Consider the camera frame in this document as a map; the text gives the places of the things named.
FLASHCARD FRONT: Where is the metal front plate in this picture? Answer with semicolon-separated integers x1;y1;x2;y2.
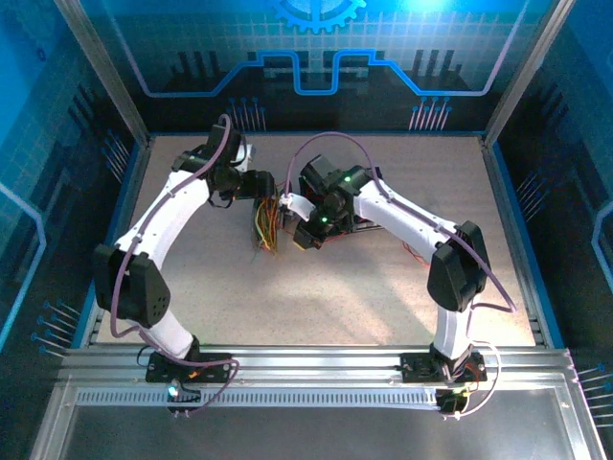
28;382;609;460

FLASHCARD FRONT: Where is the grey cable spool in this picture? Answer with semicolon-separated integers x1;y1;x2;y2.
249;191;289;264

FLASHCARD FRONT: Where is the slotted cable duct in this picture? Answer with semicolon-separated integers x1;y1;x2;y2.
75;387;444;409

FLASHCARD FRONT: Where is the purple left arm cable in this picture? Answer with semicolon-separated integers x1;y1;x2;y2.
109;113;240;419

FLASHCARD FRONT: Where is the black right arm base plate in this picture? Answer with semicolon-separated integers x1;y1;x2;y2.
399;352;488;384

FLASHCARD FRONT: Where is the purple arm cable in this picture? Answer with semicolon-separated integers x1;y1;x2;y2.
109;113;240;419
284;131;518;421

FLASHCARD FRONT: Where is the bundle of coloured wires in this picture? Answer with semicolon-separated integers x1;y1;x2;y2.
256;198;283;255

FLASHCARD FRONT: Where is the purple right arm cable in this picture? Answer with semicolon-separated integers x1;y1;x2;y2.
284;131;518;421

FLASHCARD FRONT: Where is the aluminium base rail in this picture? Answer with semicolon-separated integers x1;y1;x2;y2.
59;345;574;384

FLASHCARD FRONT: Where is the aluminium frame post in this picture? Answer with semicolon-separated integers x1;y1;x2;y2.
53;0;155;149
480;0;576;150

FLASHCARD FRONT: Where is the small black controller board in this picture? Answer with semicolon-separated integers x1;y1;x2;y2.
165;380;203;414
436;386;473;416

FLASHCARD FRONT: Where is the black two-compartment tray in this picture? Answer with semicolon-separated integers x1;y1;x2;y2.
299;165;389;236

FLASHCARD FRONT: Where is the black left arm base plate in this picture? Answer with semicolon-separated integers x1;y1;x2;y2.
145;351;235;384

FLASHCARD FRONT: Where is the green cable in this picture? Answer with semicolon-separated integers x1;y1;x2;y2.
251;200;277;263

